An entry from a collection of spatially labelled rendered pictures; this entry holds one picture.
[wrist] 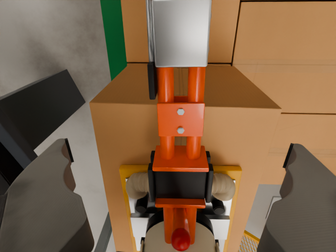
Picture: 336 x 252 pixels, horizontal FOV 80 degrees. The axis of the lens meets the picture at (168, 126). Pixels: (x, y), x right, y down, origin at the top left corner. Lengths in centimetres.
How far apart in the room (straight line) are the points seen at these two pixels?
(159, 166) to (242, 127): 23
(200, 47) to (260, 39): 61
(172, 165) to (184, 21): 19
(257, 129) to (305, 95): 53
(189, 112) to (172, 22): 11
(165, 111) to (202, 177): 12
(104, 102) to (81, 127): 125
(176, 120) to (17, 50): 150
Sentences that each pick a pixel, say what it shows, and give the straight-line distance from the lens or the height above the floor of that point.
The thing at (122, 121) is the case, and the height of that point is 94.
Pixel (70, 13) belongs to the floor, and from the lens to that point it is 147.
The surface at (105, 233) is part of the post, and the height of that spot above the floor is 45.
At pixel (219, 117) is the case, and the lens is 44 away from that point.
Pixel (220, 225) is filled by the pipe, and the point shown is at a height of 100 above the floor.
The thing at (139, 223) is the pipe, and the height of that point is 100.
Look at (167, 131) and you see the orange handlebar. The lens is 28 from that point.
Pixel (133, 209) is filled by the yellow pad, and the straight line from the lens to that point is 58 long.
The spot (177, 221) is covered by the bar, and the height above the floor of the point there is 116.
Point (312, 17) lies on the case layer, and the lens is 90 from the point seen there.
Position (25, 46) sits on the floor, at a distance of 165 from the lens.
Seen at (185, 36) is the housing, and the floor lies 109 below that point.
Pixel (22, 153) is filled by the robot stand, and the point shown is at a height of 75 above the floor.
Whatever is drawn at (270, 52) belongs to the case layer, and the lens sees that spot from 86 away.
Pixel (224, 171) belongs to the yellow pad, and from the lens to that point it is 50.
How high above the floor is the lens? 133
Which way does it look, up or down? 61 degrees down
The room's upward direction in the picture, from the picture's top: 174 degrees counter-clockwise
